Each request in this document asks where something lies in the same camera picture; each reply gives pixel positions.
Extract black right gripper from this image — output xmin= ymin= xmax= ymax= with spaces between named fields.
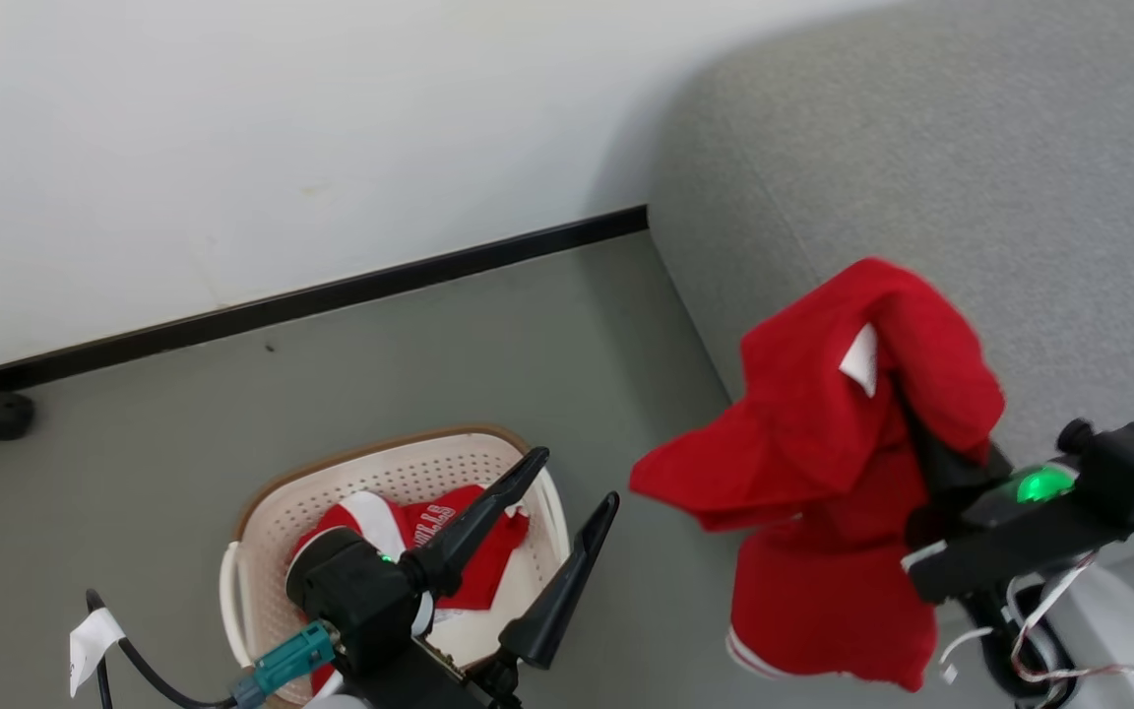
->
xmin=902 ymin=402 xmax=1134 ymax=605

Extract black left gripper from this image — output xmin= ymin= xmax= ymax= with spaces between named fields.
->
xmin=285 ymin=447 xmax=621 ymax=709

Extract red and white lettered jersey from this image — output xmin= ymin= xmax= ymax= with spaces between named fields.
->
xmin=289 ymin=483 xmax=532 ymax=692

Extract red garment with striped hem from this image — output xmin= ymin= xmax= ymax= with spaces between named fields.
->
xmin=629 ymin=257 xmax=1007 ymax=692

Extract cream perforated laundry basket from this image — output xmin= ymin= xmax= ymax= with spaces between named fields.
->
xmin=220 ymin=424 xmax=574 ymax=709

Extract grey fabric sofa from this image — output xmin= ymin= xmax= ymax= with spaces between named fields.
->
xmin=648 ymin=0 xmax=1134 ymax=597

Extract thin white and red wires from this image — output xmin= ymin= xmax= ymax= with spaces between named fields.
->
xmin=939 ymin=551 xmax=1134 ymax=692

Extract teal left cable connector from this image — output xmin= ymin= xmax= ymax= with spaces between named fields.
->
xmin=231 ymin=620 xmax=338 ymax=709

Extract black wall baseboard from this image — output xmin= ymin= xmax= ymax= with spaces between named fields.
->
xmin=0 ymin=205 xmax=650 ymax=396

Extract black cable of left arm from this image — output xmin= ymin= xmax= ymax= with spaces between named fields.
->
xmin=85 ymin=589 xmax=238 ymax=709

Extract white paper cable tag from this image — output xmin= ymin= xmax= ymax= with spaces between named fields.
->
xmin=69 ymin=608 xmax=126 ymax=699

